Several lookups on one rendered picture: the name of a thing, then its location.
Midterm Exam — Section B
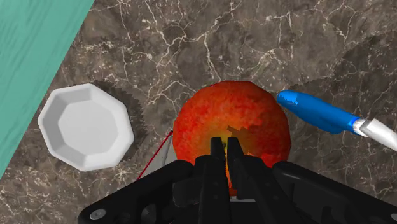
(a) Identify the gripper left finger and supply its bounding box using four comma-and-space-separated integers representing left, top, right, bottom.
77, 137, 232, 224

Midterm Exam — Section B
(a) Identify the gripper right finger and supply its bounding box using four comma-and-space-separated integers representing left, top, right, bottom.
227, 137, 397, 224

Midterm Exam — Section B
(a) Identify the grey sheet with red edge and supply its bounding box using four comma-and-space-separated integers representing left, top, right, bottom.
137, 130, 178, 181

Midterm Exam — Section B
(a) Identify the red apple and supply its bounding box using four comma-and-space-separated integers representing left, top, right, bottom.
172, 80, 291, 197

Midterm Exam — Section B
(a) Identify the white octagonal bowl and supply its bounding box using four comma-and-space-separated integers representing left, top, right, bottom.
37, 83, 135, 172

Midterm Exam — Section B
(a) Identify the blue handled silver utensil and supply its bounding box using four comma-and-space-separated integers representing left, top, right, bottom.
276, 90, 397, 153

